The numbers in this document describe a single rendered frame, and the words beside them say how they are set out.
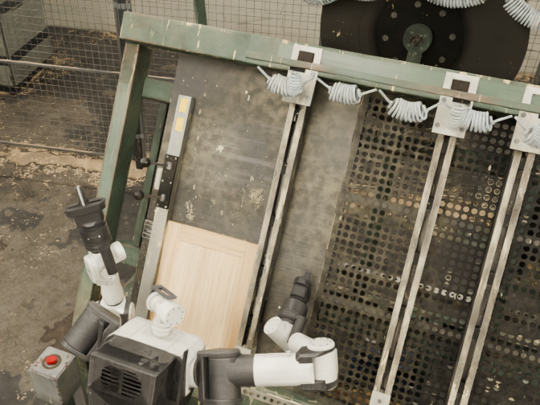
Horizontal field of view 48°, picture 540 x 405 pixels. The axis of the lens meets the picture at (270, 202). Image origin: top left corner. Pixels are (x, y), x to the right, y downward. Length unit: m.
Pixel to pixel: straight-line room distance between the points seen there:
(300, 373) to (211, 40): 1.15
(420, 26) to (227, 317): 1.31
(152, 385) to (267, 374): 0.31
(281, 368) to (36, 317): 2.38
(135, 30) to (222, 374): 1.25
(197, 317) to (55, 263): 2.01
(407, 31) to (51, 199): 3.10
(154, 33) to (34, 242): 2.42
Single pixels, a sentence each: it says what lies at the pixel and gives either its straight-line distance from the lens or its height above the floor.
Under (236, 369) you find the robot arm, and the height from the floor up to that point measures 1.36.
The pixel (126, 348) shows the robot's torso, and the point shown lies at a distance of 1.75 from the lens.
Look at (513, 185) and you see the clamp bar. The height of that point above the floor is 1.66.
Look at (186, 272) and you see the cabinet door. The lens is 2.28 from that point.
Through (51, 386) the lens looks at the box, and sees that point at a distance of 2.38.
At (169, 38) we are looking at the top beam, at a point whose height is 1.89.
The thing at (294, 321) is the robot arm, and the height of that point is 1.26.
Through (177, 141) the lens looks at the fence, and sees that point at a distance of 2.23.
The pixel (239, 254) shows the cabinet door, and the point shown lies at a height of 1.26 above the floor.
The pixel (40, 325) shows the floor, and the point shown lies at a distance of 3.80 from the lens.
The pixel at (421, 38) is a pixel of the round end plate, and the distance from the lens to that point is 2.45.
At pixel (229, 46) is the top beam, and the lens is 2.13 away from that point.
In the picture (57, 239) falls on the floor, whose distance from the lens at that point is 4.35.
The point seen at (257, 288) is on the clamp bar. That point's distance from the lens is 2.16.
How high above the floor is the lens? 2.73
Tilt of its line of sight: 37 degrees down
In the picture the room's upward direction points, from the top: 3 degrees clockwise
